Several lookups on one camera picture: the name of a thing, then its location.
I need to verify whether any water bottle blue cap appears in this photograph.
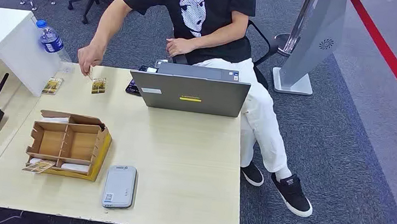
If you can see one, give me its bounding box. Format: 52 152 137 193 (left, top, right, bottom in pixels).
32 19 77 65

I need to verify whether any person's right hand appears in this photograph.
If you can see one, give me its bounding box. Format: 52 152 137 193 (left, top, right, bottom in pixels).
75 42 107 79

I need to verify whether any person's left hand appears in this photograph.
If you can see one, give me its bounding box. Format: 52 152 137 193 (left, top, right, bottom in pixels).
164 36 197 60

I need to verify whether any black smartphone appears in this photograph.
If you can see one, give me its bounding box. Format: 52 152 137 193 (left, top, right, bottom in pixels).
124 78 143 97

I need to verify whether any person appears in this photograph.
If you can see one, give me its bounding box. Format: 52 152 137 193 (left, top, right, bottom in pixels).
63 0 334 219

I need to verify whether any small black device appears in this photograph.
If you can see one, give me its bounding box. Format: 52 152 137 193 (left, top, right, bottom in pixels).
138 64 159 74

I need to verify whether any grey kiosk stand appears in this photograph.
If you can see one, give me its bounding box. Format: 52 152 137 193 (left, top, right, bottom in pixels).
270 0 348 99

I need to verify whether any grey card reader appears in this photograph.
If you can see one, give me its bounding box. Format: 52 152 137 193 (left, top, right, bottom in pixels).
101 163 139 212

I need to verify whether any grey laptop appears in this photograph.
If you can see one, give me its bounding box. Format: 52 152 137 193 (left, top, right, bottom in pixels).
126 59 253 120

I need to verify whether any black office chair with armrest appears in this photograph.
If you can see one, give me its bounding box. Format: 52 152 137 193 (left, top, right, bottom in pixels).
170 12 282 92

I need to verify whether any wooden card organizer box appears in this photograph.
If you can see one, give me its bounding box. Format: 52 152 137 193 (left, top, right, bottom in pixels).
23 108 115 184

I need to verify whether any chrome stanchion pole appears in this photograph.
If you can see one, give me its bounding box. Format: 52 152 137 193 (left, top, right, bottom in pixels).
273 0 321 61

